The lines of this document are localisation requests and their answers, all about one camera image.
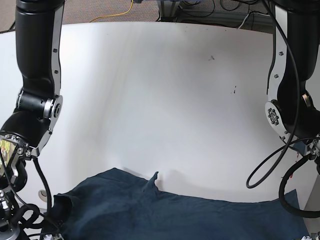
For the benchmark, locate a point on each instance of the red tape rectangle marking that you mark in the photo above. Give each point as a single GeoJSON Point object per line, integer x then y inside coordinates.
{"type": "Point", "coordinates": [296, 159]}

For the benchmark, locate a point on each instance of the left table cable grommet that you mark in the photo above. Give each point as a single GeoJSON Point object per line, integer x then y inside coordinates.
{"type": "Point", "coordinates": [43, 195]}

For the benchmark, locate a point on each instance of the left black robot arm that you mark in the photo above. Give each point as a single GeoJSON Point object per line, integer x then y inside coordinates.
{"type": "Point", "coordinates": [290, 109]}

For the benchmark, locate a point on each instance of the dark blue t-shirt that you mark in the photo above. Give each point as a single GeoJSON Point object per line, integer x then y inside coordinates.
{"type": "Point", "coordinates": [117, 205]}

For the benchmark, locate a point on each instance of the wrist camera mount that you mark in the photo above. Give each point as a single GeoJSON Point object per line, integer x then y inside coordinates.
{"type": "Point", "coordinates": [312, 236]}
{"type": "Point", "coordinates": [50, 236]}

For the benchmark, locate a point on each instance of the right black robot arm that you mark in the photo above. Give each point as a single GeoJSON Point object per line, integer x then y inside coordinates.
{"type": "Point", "coordinates": [23, 136]}

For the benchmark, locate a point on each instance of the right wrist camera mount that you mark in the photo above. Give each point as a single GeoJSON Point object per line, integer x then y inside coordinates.
{"type": "Point", "coordinates": [50, 236]}

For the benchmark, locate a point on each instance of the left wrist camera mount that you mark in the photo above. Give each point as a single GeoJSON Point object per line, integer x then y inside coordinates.
{"type": "Point", "coordinates": [312, 236]}

